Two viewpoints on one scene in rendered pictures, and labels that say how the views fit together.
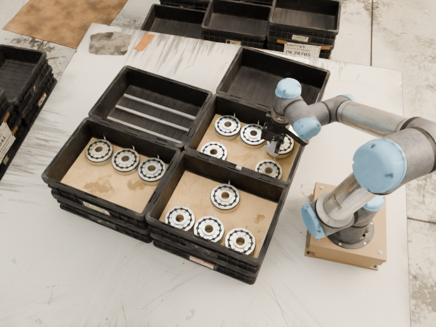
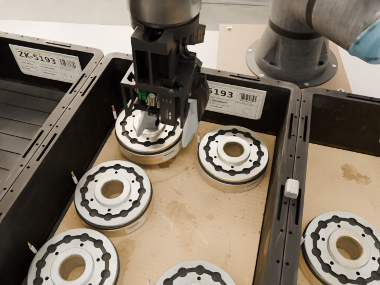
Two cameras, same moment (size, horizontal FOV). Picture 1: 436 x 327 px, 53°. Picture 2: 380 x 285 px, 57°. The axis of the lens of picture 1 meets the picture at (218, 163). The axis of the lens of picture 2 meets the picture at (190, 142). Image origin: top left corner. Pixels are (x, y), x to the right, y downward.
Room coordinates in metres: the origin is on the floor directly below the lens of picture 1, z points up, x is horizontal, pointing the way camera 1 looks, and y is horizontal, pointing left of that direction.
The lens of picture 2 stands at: (0.96, 0.12, 1.26)
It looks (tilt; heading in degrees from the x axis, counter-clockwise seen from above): 51 degrees down; 265
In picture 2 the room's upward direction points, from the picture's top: straight up
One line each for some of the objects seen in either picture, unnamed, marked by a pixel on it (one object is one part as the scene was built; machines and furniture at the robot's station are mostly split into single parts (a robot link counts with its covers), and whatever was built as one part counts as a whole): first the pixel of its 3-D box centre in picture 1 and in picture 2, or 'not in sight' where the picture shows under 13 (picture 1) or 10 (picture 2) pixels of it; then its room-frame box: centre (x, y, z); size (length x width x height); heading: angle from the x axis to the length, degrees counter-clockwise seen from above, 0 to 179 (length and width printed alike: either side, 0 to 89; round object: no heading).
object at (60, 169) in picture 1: (115, 172); not in sight; (0.84, 0.37, 0.87); 0.40 x 0.30 x 0.11; 69
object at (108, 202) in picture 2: (253, 133); (112, 189); (1.04, -0.13, 0.86); 0.05 x 0.05 x 0.01
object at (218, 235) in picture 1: (209, 230); not in sight; (0.62, 0.02, 0.86); 0.10 x 0.10 x 0.01
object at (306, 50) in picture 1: (301, 54); not in sight; (2.00, -0.48, 0.41); 0.31 x 0.02 x 0.16; 79
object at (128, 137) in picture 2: (280, 143); (149, 124); (0.98, -0.23, 0.88); 0.10 x 0.10 x 0.01
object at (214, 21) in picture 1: (236, 38); not in sight; (2.23, -0.10, 0.31); 0.40 x 0.30 x 0.34; 79
